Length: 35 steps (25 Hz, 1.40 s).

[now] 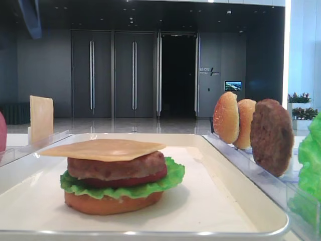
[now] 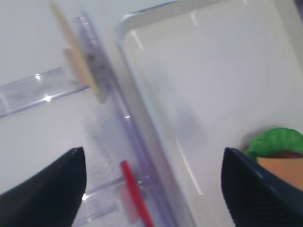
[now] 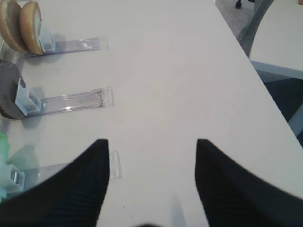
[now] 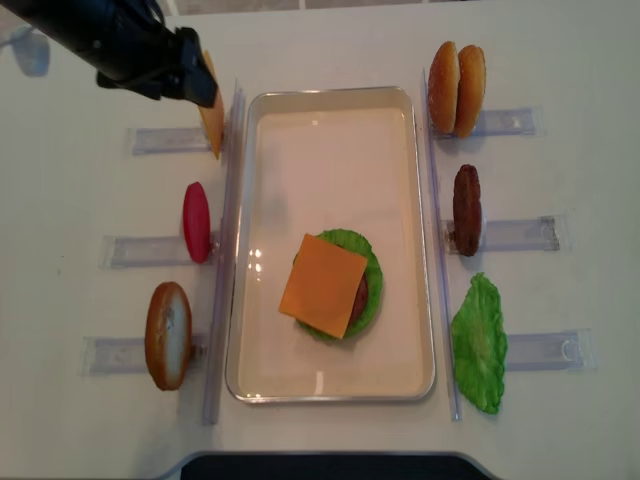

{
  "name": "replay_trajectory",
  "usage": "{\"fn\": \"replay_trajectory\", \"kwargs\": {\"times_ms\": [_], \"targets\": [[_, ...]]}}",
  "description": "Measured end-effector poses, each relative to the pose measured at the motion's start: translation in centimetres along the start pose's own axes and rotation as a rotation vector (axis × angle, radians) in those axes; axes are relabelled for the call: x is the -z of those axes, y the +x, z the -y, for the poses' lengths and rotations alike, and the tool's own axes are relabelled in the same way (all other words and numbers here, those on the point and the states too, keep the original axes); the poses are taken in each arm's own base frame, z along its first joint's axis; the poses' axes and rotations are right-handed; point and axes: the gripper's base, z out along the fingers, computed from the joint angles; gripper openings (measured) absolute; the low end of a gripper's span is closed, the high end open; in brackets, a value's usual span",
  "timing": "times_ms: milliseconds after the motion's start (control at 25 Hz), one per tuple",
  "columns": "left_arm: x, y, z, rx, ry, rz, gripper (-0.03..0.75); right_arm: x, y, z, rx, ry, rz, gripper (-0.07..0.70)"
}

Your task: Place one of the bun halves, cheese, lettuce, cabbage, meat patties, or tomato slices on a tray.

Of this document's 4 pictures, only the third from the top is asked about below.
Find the standing brown meat patty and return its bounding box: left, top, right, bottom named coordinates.
left=0, top=60, right=26, bottom=120

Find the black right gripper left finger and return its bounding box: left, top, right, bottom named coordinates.
left=0, top=139, right=110, bottom=227

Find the clear patty holder rail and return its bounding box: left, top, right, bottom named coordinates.
left=15, top=85, right=114, bottom=117

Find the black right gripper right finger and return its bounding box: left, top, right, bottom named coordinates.
left=195, top=139, right=303, bottom=227

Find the clear bun holder rail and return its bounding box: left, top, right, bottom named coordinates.
left=21, top=27, right=109, bottom=58

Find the standing green lettuce leaf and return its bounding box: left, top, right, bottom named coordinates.
left=0, top=132, right=10, bottom=201

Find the clear lettuce holder rail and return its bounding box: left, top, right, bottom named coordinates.
left=7, top=151, right=122, bottom=198

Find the white neighbouring table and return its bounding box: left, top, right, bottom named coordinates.
left=250, top=0, right=303, bottom=79

